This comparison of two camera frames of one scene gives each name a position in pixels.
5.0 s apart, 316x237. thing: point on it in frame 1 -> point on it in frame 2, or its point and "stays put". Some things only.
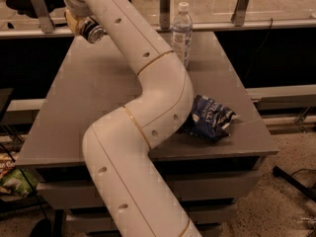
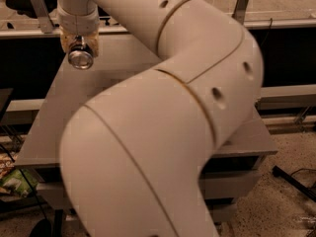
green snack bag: [18, 182] stays put
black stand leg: [280, 173] stays put
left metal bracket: [41, 10] stays put
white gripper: [73, 4] -> [78, 24]
